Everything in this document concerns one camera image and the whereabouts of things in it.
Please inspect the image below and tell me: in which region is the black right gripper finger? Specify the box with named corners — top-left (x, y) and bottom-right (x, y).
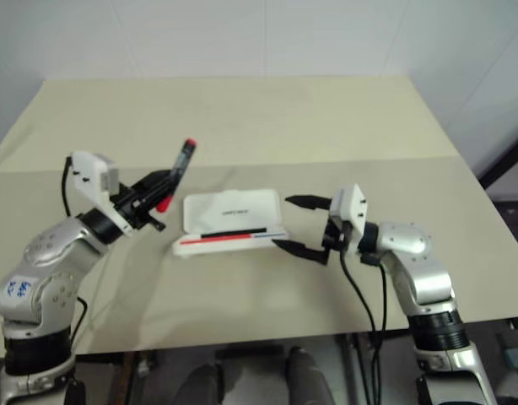
top-left (272, 239), bottom-right (330, 267)
top-left (284, 194), bottom-right (332, 212)

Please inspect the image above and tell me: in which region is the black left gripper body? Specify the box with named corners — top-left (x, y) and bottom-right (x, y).
top-left (112, 184), bottom-right (167, 232)

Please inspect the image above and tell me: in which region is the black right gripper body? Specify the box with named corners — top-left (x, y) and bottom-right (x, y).
top-left (322, 214), bottom-right (349, 253)

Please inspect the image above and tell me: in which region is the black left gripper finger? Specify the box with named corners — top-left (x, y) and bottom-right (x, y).
top-left (130, 169), bottom-right (176, 196)
top-left (140, 181), bottom-right (179, 210)

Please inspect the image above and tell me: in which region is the black marker with red caps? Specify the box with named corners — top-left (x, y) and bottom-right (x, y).
top-left (156, 137), bottom-right (199, 213)

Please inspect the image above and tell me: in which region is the white plastic pencil case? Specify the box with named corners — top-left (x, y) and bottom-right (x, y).
top-left (171, 188), bottom-right (290, 258)

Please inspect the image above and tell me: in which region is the black marker with red tip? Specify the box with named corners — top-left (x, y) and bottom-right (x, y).
top-left (201, 227), bottom-right (268, 240)

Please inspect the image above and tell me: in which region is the dark grey rounded shape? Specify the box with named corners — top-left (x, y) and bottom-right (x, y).
top-left (181, 362), bottom-right (230, 405)

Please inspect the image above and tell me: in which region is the grey blue box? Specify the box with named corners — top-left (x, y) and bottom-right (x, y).
top-left (501, 335), bottom-right (518, 373)

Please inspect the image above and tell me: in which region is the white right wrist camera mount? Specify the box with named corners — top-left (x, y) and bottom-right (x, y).
top-left (328, 183), bottom-right (370, 258)

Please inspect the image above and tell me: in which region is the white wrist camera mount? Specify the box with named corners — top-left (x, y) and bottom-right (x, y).
top-left (328, 183), bottom-right (370, 258)
top-left (70, 151), bottom-right (132, 234)

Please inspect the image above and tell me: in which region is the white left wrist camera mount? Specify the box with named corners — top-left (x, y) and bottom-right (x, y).
top-left (70, 151), bottom-right (132, 234)

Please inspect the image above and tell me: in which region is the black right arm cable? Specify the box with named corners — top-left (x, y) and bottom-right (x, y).
top-left (338, 248), bottom-right (380, 405)
top-left (370, 261), bottom-right (390, 405)

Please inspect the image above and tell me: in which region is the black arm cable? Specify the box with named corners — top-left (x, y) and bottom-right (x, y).
top-left (338, 248), bottom-right (380, 405)
top-left (370, 261), bottom-right (390, 405)
top-left (61, 155), bottom-right (89, 351)

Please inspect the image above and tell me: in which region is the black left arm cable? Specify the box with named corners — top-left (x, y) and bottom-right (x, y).
top-left (61, 155), bottom-right (89, 351)

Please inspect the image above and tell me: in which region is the black metal stand frame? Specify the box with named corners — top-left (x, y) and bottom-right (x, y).
top-left (478, 126), bottom-right (518, 191)

